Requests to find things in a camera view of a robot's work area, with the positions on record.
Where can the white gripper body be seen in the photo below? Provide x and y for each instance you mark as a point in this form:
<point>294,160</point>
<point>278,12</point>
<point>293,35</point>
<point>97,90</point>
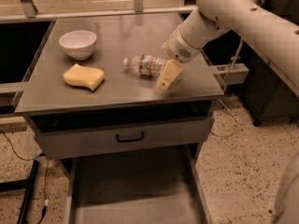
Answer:
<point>181,48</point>

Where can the clear plastic water bottle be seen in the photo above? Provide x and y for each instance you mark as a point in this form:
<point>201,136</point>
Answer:
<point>145,65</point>

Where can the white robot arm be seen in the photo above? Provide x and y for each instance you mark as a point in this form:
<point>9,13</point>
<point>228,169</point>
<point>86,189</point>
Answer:
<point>250,174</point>

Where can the grey drawer cabinet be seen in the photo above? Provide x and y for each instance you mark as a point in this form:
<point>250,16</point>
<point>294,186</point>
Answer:
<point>50,105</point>

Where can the open grey middle drawer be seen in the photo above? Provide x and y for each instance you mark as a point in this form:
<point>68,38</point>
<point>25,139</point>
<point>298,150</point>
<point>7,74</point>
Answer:
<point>150,186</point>

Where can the grey top drawer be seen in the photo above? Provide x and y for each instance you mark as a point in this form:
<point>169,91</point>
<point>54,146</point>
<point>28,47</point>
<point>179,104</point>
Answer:
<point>103,140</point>

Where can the yellow sponge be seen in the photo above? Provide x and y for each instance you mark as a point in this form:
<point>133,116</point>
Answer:
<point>84,76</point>

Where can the white ceramic bowl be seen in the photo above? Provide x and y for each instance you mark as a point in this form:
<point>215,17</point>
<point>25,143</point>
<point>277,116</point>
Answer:
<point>79,44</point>

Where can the dark cabinet at right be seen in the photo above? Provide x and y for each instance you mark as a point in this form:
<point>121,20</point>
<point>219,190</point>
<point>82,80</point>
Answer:
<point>264,93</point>

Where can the grey metal side bracket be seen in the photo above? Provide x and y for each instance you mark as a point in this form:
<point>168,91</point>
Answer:
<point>230,76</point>

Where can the black drawer handle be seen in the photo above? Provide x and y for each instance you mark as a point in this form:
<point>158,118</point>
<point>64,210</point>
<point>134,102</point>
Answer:
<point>130,137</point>

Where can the black metal floor frame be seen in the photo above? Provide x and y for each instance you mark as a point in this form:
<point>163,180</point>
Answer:
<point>26,187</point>

